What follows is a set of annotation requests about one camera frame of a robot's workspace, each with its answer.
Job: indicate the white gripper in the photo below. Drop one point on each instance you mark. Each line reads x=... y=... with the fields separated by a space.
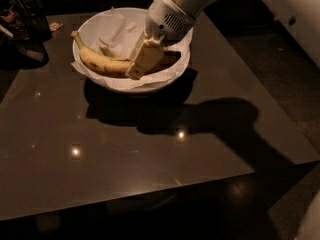
x=164 y=20

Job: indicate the yellow banana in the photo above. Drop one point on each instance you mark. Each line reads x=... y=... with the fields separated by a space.
x=109 y=67
x=109 y=53

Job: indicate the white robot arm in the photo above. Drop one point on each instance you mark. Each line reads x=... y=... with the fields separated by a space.
x=279 y=200

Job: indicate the white bowl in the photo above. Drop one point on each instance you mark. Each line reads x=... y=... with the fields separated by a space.
x=87 y=27

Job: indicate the white paper liner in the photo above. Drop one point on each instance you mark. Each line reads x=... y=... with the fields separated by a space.
x=116 y=30

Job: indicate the small crumpled wrapper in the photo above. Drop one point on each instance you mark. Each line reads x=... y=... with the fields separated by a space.
x=54 y=26

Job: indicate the black mesh basket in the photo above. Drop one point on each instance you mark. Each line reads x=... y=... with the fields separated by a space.
x=36 y=23

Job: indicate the dark clutter pile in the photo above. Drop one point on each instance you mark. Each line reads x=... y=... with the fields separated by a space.
x=17 y=48

